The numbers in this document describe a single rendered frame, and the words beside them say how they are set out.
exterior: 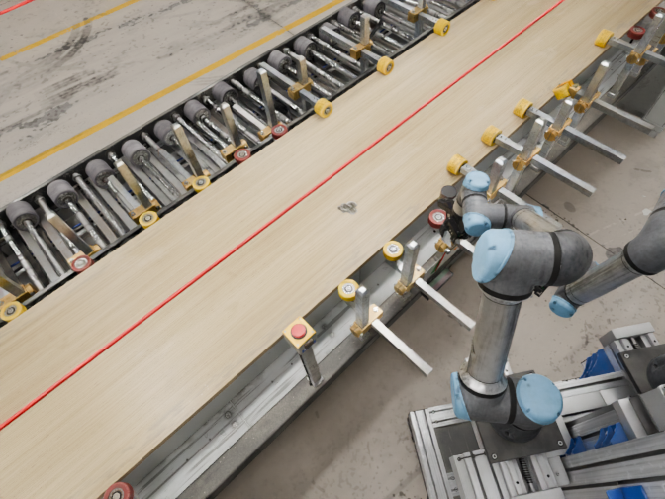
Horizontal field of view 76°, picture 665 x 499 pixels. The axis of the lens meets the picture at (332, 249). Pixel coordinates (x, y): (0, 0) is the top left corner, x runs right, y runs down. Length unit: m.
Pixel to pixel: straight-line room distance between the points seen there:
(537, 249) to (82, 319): 1.60
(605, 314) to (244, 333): 2.09
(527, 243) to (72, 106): 4.09
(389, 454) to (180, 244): 1.44
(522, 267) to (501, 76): 1.74
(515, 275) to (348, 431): 1.64
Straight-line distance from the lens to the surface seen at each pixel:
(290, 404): 1.72
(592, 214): 3.31
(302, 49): 2.84
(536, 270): 0.94
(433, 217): 1.83
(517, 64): 2.66
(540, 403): 1.21
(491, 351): 1.08
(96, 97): 4.49
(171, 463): 1.89
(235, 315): 1.66
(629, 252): 1.24
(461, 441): 2.23
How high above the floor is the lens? 2.37
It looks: 58 degrees down
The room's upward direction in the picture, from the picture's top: 6 degrees counter-clockwise
